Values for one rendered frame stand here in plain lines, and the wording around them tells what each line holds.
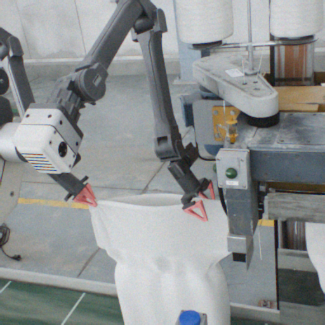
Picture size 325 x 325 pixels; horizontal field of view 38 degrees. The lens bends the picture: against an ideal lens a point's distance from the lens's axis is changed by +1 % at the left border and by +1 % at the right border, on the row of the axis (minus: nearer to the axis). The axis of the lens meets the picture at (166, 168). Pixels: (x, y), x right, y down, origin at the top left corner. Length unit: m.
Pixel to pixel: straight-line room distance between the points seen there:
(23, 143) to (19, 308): 1.41
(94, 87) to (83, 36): 6.22
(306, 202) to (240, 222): 0.22
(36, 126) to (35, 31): 6.77
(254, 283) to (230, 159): 1.70
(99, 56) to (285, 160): 0.53
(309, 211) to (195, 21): 0.63
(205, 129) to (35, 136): 0.76
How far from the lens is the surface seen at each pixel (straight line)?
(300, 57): 1.60
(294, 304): 1.96
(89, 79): 1.14
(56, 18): 7.53
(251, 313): 2.05
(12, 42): 1.70
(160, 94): 1.40
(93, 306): 2.22
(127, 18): 1.36
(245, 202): 1.25
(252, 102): 1.26
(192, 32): 1.40
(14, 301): 2.40
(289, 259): 1.82
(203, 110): 1.60
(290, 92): 1.54
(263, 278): 2.82
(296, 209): 1.43
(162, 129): 1.40
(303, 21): 1.35
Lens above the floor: 1.83
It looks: 27 degrees down
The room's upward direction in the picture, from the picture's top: 8 degrees counter-clockwise
